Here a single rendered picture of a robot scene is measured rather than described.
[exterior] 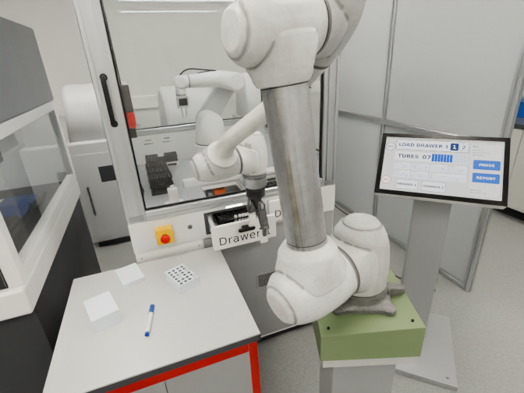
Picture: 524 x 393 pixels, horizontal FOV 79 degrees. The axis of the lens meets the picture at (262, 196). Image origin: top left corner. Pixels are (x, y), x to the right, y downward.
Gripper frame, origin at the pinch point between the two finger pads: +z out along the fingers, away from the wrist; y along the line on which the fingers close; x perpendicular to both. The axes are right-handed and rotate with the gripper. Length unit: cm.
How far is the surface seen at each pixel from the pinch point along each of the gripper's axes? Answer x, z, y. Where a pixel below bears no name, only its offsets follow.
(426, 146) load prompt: -85, -24, 1
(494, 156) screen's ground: -103, -22, -19
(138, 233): 47, 2, 24
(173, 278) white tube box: 35.9, 11.7, -0.3
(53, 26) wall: 110, -108, 347
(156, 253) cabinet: 41.2, 13.5, 24.2
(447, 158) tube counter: -89, -20, -8
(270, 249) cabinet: -14.4, 26.7, 24.3
